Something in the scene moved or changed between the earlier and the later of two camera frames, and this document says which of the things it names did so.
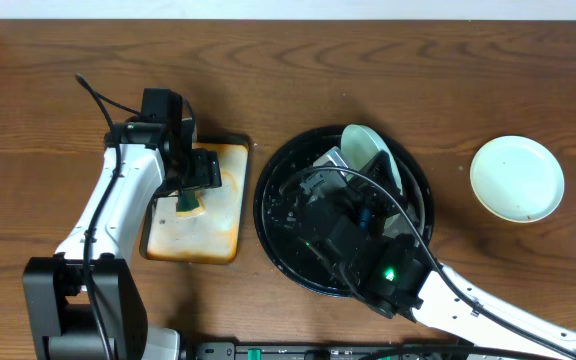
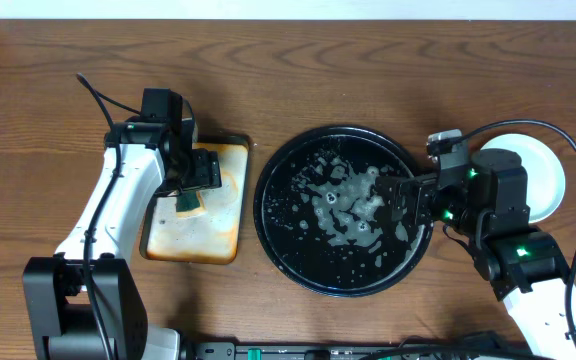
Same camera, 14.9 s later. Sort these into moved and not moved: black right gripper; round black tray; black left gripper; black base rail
Moved: black right gripper
Not moved: black base rail; black left gripper; round black tray
